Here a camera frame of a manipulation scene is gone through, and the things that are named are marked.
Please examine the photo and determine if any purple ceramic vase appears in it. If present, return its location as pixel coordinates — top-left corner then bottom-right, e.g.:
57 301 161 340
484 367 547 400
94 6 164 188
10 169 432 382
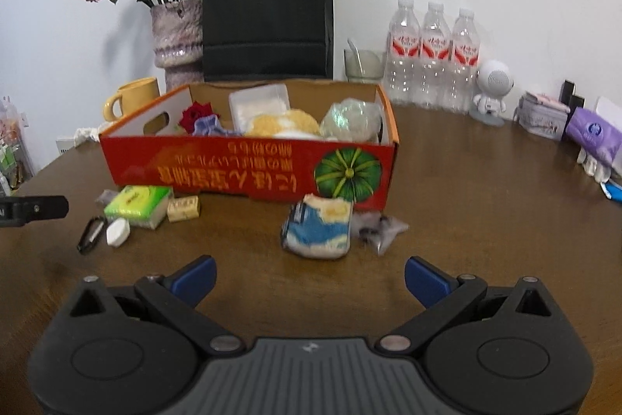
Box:
150 0 204 94

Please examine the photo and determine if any red artificial rose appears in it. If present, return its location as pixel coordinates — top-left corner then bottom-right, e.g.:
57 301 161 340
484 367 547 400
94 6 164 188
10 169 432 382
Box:
179 101 215 135

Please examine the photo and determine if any grey printed tin box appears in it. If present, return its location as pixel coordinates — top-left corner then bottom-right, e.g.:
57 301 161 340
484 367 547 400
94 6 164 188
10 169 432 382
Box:
515 91 571 140

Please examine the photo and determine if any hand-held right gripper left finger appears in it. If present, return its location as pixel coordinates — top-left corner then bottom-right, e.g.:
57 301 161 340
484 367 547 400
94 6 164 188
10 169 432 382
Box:
68 256 246 355

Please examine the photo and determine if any blue snack packet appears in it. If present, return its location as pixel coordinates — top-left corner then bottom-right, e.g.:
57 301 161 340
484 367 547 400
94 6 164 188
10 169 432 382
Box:
281 194 353 259

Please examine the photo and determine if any small tan packet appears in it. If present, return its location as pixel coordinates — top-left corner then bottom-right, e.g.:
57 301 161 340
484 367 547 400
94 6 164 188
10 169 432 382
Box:
167 195 201 223

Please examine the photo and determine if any clear glass cup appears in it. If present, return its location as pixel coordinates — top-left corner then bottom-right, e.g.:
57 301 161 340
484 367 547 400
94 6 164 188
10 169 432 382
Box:
344 48 387 84

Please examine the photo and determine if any small crumpled white tissue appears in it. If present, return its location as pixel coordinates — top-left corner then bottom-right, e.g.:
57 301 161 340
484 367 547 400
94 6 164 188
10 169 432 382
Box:
73 126 103 146

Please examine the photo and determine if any purple tissue pack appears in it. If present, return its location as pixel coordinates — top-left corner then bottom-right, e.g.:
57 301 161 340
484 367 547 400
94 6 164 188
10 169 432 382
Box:
564 96 622 170

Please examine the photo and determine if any purple drawstring pouch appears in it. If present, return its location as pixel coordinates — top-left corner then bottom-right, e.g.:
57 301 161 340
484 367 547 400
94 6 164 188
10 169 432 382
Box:
192 114 244 138

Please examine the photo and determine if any white robot-shaped speaker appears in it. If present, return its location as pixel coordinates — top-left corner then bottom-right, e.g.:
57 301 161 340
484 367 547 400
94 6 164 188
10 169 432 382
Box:
469 59 515 126

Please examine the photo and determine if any small white octagonal case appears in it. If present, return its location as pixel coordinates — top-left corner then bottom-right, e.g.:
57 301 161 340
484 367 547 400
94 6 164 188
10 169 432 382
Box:
105 218 131 247

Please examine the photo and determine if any small clear zip bag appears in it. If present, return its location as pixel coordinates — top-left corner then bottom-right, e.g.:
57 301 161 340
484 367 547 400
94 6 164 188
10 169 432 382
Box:
351 210 410 256

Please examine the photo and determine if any red cardboard box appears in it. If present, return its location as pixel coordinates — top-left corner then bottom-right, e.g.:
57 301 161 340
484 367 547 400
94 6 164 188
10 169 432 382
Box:
98 79 400 210

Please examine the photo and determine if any green tissue pack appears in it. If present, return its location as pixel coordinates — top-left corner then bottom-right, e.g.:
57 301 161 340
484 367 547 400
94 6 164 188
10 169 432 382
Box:
103 184 174 230

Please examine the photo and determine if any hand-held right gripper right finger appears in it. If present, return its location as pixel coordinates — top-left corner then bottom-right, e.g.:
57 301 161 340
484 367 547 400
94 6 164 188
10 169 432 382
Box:
378 256 556 355

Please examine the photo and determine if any yellow mug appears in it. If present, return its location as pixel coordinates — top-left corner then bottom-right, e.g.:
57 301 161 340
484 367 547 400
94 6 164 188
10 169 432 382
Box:
103 77 161 123

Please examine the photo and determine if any bag of snack packets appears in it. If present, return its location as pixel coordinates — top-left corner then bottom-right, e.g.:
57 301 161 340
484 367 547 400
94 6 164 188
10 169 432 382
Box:
0 96 36 197

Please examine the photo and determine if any clear water bottle red label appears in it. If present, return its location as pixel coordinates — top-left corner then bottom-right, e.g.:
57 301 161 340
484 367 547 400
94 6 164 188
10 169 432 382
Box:
419 2 454 109
449 8 482 113
386 0 423 105

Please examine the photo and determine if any yellow and white plush sheep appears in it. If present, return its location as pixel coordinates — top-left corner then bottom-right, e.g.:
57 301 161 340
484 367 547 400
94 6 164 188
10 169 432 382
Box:
243 110 322 140

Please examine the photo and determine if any white plastic container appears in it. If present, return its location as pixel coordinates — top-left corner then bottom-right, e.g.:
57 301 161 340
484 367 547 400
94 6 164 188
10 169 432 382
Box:
228 83 292 135

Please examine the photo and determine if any clear plastic bag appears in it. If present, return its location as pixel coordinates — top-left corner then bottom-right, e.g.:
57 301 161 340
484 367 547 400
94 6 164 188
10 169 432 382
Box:
320 98 384 144

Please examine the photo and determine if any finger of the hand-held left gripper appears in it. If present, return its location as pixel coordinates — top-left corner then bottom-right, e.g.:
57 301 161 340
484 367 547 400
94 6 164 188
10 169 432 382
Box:
0 195 70 228

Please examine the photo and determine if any black carabiner clip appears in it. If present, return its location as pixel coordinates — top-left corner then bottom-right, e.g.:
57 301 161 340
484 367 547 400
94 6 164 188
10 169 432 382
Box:
77 215 108 256

